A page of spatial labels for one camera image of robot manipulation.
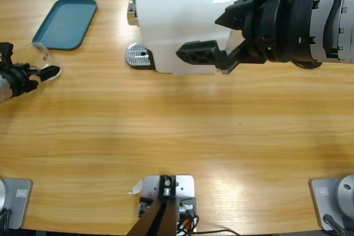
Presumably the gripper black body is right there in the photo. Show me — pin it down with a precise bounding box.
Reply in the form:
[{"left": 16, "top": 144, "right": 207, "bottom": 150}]
[
  {"left": 8, "top": 64, "right": 40, "bottom": 96},
  {"left": 242, "top": 0, "right": 319, "bottom": 65}
]

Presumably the clear drinking glass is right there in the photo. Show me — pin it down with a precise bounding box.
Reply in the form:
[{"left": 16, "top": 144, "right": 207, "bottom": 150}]
[{"left": 26, "top": 41, "right": 62, "bottom": 80}]

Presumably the white capsule coffee machine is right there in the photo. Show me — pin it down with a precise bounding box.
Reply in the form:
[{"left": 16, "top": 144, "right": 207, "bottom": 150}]
[{"left": 124, "top": 0, "right": 251, "bottom": 76}]

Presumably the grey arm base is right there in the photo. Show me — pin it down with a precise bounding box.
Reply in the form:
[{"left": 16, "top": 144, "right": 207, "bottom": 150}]
[
  {"left": 309, "top": 174, "right": 354, "bottom": 233},
  {"left": 0, "top": 177, "right": 33, "bottom": 230}
]

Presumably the teal plastic tray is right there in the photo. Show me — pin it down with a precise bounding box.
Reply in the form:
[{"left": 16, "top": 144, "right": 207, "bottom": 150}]
[{"left": 32, "top": 0, "right": 98, "bottom": 51}]

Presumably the white paper tab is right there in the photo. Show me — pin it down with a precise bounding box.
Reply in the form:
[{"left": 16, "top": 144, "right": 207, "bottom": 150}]
[{"left": 127, "top": 179, "right": 144, "bottom": 195}]

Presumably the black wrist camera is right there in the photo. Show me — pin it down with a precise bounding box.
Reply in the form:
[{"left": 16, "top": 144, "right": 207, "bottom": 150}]
[{"left": 0, "top": 41, "right": 14, "bottom": 67}]

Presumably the white mount block dark post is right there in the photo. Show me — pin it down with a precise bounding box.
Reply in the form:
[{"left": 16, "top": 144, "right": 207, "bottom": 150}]
[{"left": 127, "top": 174, "right": 197, "bottom": 236}]

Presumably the black base cable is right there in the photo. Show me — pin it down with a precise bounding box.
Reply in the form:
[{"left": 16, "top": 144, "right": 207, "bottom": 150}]
[
  {"left": 322, "top": 213, "right": 346, "bottom": 236},
  {"left": 0, "top": 208, "right": 13, "bottom": 230}
]

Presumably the black orange cable bundle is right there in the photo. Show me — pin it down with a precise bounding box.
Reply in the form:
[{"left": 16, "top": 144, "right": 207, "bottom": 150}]
[{"left": 176, "top": 213, "right": 241, "bottom": 236}]

